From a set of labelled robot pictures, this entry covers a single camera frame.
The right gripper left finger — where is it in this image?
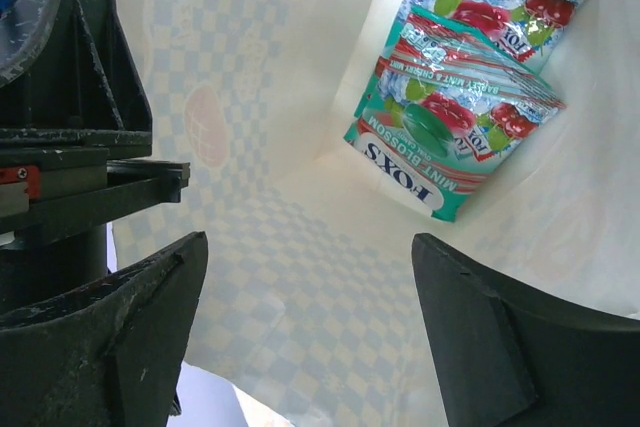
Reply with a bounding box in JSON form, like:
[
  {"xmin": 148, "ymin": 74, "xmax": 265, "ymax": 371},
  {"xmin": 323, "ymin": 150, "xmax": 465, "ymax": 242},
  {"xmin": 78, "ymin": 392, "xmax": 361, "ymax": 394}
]
[{"xmin": 1, "ymin": 232, "xmax": 208, "ymax": 426}]

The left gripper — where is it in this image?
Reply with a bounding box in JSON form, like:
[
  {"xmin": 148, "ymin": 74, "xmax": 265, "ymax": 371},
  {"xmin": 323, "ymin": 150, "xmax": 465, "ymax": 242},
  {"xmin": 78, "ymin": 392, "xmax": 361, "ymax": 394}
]
[{"xmin": 1, "ymin": 0, "xmax": 189, "ymax": 312}]

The blue checkered paper bag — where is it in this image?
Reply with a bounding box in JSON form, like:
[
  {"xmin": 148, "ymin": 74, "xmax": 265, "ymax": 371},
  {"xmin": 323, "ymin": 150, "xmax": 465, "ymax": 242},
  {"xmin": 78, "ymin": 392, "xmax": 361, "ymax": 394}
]
[{"xmin": 113, "ymin": 0, "xmax": 639, "ymax": 426}]

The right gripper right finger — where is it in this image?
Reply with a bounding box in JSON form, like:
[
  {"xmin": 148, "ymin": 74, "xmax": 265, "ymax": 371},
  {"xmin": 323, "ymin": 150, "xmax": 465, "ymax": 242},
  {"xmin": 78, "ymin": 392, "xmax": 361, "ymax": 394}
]
[{"xmin": 411, "ymin": 233, "xmax": 639, "ymax": 426}]

